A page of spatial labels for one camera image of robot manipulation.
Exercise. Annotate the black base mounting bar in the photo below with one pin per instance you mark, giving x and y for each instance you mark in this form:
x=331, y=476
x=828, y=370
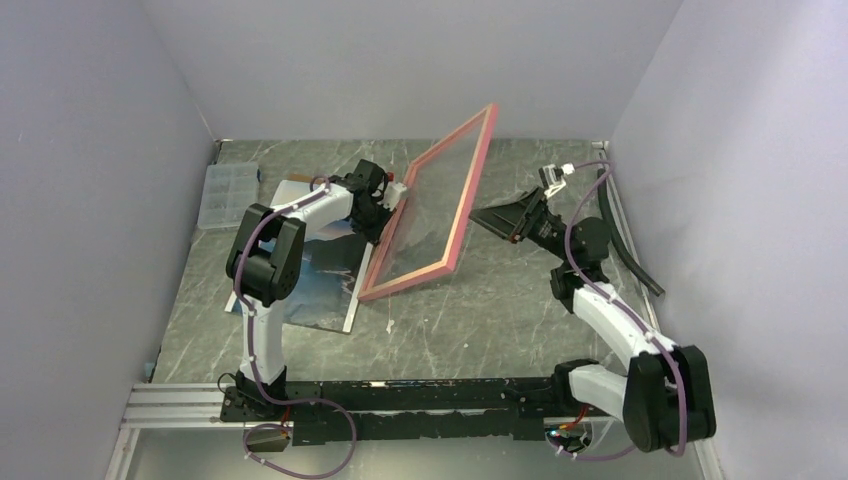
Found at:
x=342, y=425

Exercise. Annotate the wooden picture frame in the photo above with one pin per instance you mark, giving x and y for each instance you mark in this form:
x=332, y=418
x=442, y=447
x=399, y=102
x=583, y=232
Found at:
x=457, y=218

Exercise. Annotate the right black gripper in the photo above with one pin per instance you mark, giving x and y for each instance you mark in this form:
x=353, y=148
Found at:
x=513, y=220

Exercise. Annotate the clear acrylic sheet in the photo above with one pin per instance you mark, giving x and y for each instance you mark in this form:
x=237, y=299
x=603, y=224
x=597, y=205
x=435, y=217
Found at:
x=430, y=205

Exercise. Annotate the aluminium rail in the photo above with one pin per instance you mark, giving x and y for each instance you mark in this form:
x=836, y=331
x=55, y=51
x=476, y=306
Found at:
x=212, y=405

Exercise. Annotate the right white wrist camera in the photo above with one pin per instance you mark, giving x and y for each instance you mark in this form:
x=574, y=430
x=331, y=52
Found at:
x=554, y=177

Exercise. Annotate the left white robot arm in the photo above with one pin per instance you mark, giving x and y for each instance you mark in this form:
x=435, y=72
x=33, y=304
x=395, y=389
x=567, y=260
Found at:
x=264, y=262

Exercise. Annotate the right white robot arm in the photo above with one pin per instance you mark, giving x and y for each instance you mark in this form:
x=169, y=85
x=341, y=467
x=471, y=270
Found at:
x=664, y=399

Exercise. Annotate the landscape photo print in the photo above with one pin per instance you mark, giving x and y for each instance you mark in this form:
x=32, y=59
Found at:
x=332, y=262

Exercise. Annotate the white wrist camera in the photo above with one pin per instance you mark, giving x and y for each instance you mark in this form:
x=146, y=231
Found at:
x=554, y=177
x=394, y=193

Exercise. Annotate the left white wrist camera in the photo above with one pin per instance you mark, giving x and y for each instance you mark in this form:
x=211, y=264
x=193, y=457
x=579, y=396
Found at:
x=394, y=193

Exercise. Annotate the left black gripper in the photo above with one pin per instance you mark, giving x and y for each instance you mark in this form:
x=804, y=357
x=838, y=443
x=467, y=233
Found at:
x=374, y=235

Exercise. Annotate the clear plastic organizer box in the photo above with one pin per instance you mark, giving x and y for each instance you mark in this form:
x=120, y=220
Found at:
x=229, y=189

